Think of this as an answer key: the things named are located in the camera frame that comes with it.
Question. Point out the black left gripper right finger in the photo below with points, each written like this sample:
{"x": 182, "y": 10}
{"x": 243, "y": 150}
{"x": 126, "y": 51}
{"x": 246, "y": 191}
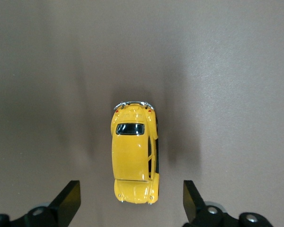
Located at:
{"x": 194, "y": 203}

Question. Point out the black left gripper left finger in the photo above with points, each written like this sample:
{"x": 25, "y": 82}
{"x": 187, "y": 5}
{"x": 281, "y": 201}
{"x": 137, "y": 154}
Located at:
{"x": 66, "y": 203}

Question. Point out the yellow beetle toy car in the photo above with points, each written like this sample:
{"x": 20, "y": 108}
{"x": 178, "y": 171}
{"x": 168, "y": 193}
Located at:
{"x": 132, "y": 153}

